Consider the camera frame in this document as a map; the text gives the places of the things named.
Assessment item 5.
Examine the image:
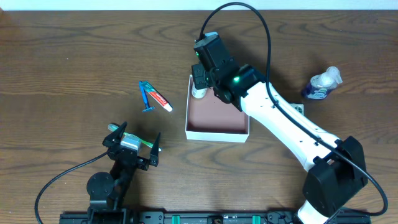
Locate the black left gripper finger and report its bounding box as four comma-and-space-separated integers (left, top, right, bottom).
149, 133, 161, 167
103, 121, 127, 147

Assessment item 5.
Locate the white Pantene conditioner tube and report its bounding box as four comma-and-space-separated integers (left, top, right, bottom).
191, 83, 208, 99

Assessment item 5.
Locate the blue Gillette razor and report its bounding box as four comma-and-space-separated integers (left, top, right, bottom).
139, 81, 155, 113

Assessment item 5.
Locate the red Colgate toothpaste tube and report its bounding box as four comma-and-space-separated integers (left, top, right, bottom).
141, 81, 173, 112

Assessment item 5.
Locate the green Dettol soap bar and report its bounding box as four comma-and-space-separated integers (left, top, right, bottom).
290, 103, 304, 114

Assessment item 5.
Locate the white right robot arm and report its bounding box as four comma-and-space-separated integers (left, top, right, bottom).
192, 34, 368, 223

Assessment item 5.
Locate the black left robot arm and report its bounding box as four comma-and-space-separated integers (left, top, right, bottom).
86, 123, 160, 224

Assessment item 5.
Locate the white box with pink interior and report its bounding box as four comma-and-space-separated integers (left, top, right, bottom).
185, 78, 250, 143

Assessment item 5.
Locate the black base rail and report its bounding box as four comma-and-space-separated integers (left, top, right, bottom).
58, 208, 373, 224

